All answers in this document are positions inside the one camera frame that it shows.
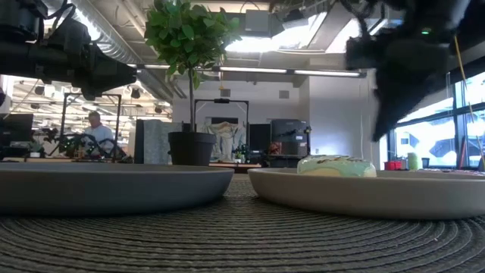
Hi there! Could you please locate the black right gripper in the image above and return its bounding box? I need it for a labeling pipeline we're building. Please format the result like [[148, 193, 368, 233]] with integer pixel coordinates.
[[345, 33, 455, 142]]

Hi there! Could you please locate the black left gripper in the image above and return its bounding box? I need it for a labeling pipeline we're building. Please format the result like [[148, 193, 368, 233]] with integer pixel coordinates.
[[37, 17, 138, 102]]

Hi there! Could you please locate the person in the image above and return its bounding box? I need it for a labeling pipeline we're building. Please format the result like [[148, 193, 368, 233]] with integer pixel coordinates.
[[83, 111, 115, 152]]

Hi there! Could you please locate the grey partition panel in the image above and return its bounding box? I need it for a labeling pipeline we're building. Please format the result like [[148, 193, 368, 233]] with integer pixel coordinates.
[[134, 119, 183, 165]]

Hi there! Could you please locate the green leafy plant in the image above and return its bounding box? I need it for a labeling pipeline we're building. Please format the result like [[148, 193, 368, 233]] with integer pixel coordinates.
[[143, 0, 243, 133]]

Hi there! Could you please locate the large green iced donut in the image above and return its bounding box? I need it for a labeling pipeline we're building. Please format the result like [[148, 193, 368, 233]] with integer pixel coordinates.
[[296, 154, 377, 178]]

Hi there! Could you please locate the light grey plate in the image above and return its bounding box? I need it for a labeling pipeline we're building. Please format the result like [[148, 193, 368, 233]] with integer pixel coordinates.
[[248, 167, 485, 221]]

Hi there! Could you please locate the black plant pot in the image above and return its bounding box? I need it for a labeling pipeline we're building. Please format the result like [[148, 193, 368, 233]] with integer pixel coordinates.
[[167, 131, 217, 167]]

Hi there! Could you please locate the black monitor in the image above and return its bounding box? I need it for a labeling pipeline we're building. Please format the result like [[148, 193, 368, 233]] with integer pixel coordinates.
[[0, 113, 34, 148]]

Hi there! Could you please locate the black equipment cabinet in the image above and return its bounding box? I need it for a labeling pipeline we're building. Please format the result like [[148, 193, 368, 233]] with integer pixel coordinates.
[[270, 119, 311, 168]]

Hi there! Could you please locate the dark grey plate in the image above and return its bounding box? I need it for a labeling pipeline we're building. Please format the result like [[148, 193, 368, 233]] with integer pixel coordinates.
[[0, 162, 235, 217]]

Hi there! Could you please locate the white draped cloth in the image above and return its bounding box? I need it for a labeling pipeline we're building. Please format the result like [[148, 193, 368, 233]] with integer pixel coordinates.
[[200, 121, 247, 162]]

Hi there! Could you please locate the long ceiling light strip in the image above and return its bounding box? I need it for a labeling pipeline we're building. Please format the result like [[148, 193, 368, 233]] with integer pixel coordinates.
[[128, 63, 367, 78]]

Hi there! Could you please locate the grey ceiling box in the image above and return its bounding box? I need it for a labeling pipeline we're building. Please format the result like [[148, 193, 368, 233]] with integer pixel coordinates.
[[245, 9, 271, 33]]

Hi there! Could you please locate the round woven grey placemat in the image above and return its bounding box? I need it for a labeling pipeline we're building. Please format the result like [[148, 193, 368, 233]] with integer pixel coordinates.
[[0, 174, 485, 273]]

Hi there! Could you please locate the silver ventilation duct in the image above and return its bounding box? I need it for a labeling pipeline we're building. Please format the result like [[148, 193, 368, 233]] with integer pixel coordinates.
[[71, 0, 186, 102]]

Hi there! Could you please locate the black robot station frame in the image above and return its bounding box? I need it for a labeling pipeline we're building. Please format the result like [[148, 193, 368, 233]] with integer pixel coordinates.
[[59, 93, 122, 162], [194, 98, 250, 133]]

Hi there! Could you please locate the thin yellow cable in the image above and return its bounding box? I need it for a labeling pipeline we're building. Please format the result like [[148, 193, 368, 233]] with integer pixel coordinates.
[[453, 36, 485, 160]]

